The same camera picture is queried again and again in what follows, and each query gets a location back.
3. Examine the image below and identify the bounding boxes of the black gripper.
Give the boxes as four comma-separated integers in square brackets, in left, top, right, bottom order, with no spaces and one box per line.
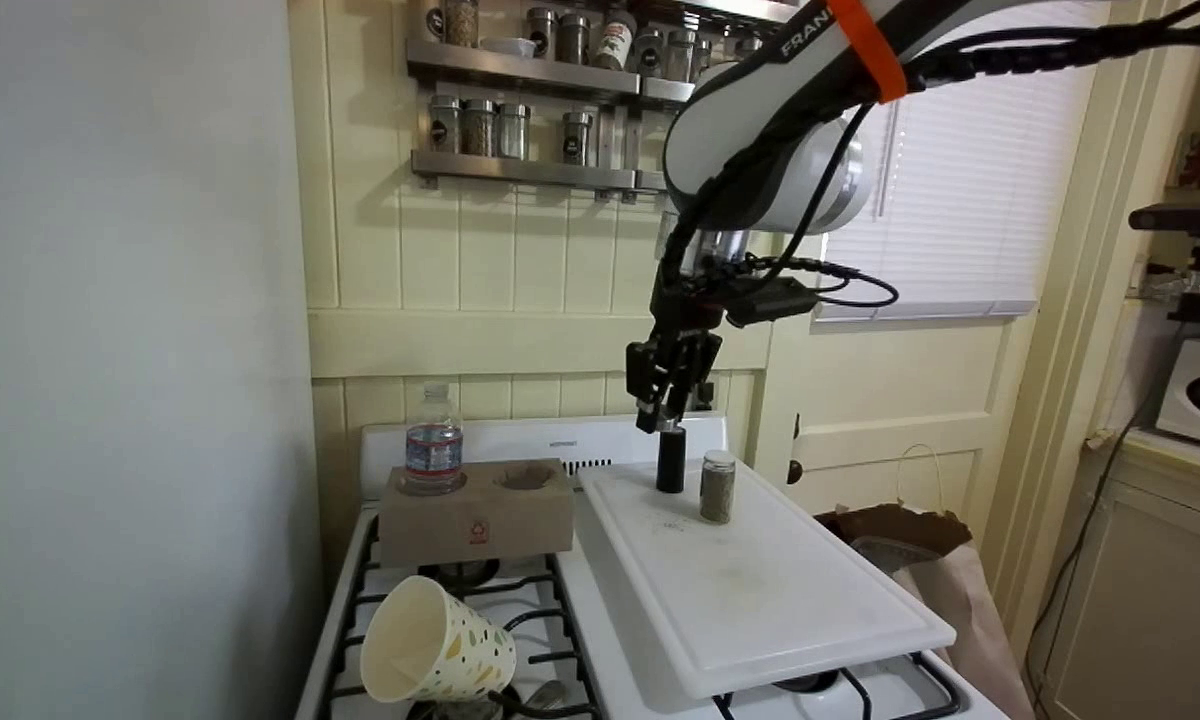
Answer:
[619,277,733,436]

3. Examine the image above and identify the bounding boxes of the glass salt cellar silver lid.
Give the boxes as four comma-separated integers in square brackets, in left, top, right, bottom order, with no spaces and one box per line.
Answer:
[696,451,744,526]

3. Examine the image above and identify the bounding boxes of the black cylindrical shaker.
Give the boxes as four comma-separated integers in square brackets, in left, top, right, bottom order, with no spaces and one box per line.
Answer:
[652,424,688,494]

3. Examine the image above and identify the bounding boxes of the white gas stove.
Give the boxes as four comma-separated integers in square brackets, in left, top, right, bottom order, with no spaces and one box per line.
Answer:
[290,412,1017,720]

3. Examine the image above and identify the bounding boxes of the white plastic cutting board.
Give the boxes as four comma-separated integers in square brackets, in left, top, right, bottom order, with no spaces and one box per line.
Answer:
[577,457,959,702]

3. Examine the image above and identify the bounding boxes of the brown cardboard cup carrier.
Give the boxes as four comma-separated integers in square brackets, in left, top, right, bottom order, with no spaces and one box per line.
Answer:
[373,457,578,571]

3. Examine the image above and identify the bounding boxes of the cream panel door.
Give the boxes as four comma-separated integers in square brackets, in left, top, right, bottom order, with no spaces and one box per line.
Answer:
[756,310,1051,536]

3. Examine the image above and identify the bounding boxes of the clear plastic water bottle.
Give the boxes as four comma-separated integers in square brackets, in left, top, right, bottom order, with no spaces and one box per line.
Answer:
[399,379,467,494]

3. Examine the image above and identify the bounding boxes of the black stove burner grate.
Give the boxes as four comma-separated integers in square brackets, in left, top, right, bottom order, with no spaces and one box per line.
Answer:
[322,551,602,720]

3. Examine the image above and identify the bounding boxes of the glass spice jar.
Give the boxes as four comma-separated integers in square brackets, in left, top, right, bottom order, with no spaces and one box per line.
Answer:
[491,94,530,164]
[557,105,598,172]
[461,94,500,158]
[527,2,561,59]
[552,9,593,68]
[424,91,462,157]

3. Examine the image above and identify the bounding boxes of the brown paper bag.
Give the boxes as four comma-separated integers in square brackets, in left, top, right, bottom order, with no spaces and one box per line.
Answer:
[812,500,1035,720]

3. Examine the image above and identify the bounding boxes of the dark bottle with label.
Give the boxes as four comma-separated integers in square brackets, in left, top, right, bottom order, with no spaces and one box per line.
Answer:
[588,2,640,71]

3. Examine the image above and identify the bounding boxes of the white window blind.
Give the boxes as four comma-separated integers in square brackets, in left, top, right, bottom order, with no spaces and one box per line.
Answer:
[812,0,1113,324]

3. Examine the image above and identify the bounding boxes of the white cutting board mat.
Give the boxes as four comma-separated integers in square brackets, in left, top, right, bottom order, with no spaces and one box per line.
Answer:
[710,653,974,720]

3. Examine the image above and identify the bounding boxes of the cream side cabinet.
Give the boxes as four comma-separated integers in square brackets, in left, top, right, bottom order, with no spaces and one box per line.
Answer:
[1022,424,1200,720]

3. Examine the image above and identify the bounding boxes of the white refrigerator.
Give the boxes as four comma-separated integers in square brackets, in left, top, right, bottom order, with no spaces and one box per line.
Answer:
[0,0,322,720]

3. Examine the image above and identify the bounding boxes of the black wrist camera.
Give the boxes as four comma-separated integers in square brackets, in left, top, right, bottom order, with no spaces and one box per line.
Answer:
[721,270,824,329]

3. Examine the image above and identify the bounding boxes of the steel wall spice rack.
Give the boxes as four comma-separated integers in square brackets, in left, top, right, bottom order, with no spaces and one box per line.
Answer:
[399,0,710,202]

